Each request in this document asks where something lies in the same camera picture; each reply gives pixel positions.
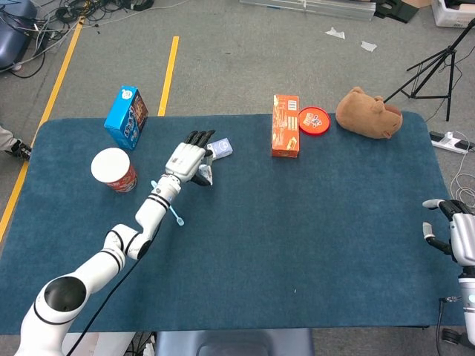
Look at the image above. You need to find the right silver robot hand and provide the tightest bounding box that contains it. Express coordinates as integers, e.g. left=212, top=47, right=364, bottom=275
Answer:
left=422, top=198, right=475, bottom=268

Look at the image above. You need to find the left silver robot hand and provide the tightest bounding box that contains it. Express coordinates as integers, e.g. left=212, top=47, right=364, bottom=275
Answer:
left=164, top=129, right=217, bottom=186

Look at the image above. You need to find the white toothpaste tube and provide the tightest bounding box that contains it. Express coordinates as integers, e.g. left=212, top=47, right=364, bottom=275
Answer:
left=197, top=147, right=215, bottom=185

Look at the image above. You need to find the light blue toothbrush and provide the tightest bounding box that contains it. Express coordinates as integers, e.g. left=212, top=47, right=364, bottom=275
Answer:
left=150, top=179, right=186, bottom=227

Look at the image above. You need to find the blue robot base seat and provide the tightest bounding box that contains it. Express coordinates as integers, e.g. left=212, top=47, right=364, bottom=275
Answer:
left=154, top=329, right=315, bottom=356

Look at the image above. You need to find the small white tissue pack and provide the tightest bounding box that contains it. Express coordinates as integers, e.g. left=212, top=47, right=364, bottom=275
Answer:
left=206, top=137, right=235, bottom=161

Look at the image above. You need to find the blue cookie box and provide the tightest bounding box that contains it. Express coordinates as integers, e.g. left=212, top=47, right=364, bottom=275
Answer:
left=103, top=85, right=149, bottom=151

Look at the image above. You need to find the red instant noodle cup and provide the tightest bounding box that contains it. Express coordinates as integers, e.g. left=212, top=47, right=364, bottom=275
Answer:
left=91, top=147, right=138, bottom=194

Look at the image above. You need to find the short yellow floor tape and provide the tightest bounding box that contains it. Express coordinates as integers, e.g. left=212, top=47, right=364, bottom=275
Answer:
left=157, top=36, right=180, bottom=117

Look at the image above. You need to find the white power strip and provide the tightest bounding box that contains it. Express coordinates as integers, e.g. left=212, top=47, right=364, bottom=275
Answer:
left=429, top=130, right=475, bottom=155

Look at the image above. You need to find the orange snack box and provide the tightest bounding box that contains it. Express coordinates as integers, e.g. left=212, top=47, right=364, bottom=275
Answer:
left=271, top=94, right=301, bottom=159

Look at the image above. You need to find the blue felt table cloth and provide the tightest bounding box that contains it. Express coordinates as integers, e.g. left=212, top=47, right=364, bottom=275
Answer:
left=0, top=111, right=469, bottom=336

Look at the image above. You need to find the red round tin lid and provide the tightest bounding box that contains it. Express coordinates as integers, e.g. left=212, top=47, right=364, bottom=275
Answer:
left=298, top=106, right=331, bottom=136

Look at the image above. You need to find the long yellow floor tape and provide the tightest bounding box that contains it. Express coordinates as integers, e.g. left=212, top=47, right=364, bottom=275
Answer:
left=0, top=22, right=83, bottom=244

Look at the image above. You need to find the brown capybara plush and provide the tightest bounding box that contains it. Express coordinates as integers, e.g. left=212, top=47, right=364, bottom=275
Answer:
left=335, top=86, right=404, bottom=140

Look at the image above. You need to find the black shoe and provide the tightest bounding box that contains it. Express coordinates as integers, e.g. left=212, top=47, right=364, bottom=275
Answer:
left=5, top=137, right=33, bottom=162

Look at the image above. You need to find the beige trouser leg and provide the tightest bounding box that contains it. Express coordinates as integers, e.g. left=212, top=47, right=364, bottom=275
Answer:
left=0, top=124, right=19, bottom=152

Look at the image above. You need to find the black tripod stand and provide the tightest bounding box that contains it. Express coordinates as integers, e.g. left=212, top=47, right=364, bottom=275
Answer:
left=384, top=18, right=475, bottom=122

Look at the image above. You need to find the dark blue padded chair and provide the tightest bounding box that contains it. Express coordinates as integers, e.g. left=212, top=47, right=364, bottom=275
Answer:
left=0, top=0, right=38, bottom=70

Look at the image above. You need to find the white storage box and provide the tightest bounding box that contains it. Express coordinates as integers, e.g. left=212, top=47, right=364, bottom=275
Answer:
left=431, top=0, right=475, bottom=29

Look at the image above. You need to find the black flat floor object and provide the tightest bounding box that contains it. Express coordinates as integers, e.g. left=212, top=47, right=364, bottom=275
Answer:
left=373, top=0, right=420, bottom=24

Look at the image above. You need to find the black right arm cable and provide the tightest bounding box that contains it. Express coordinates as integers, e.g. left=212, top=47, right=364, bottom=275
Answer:
left=436, top=295, right=463, bottom=356

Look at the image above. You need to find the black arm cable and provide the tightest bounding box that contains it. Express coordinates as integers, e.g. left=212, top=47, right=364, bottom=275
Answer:
left=436, top=295, right=463, bottom=356
left=65, top=237, right=157, bottom=356

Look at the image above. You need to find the white coiled cable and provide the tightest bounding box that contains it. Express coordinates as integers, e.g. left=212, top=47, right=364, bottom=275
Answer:
left=449, top=131, right=475, bottom=203

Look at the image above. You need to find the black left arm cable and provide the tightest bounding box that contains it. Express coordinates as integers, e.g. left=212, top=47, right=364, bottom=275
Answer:
left=65, top=237, right=157, bottom=356

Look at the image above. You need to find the black floor cable bundle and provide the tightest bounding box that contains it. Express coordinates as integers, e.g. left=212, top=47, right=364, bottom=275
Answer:
left=31, top=0, right=155, bottom=42

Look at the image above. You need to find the aluminium rail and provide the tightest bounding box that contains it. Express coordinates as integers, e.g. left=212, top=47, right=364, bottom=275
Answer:
left=239, top=0, right=376, bottom=22

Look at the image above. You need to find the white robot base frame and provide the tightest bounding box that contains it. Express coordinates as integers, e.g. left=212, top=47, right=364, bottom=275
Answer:
left=61, top=332, right=137, bottom=356

